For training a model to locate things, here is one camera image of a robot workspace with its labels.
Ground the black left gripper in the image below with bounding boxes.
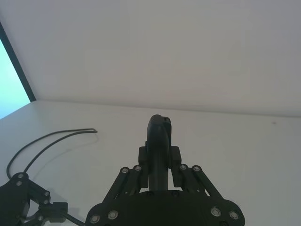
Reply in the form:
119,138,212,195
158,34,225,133
0,173,69,226

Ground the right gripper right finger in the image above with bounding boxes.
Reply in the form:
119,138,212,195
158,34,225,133
170,145,227,201

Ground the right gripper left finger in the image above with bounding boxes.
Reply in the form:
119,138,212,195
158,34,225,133
102,145,149,205

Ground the black cable with plug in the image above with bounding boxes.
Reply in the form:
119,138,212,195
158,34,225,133
6,128,87,226

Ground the white table cloth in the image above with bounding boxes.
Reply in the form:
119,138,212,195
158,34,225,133
0,100,301,226

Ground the bright panel with black frame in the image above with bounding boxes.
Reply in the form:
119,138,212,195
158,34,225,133
0,22,36,120

